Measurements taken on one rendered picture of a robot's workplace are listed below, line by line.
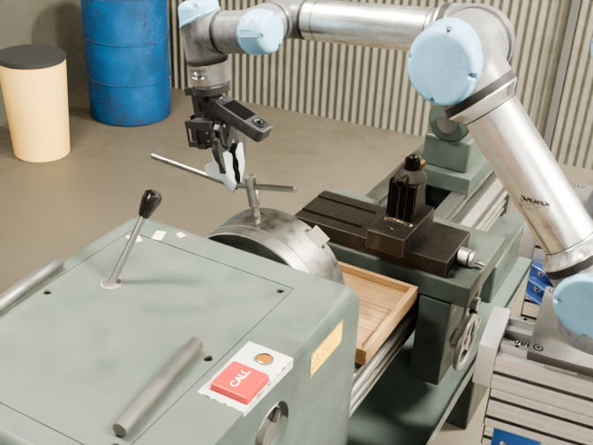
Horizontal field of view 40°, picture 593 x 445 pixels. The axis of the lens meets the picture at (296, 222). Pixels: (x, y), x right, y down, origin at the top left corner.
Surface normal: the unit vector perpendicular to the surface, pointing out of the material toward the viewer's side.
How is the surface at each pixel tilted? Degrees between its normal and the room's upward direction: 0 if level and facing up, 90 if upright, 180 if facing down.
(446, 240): 0
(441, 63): 84
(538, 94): 90
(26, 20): 90
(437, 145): 90
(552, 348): 0
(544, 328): 0
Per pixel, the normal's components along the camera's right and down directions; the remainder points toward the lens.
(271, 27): 0.83, 0.12
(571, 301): -0.46, 0.50
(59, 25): 0.92, 0.22
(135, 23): 0.41, 0.46
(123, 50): 0.11, 0.49
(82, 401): 0.04, -0.87
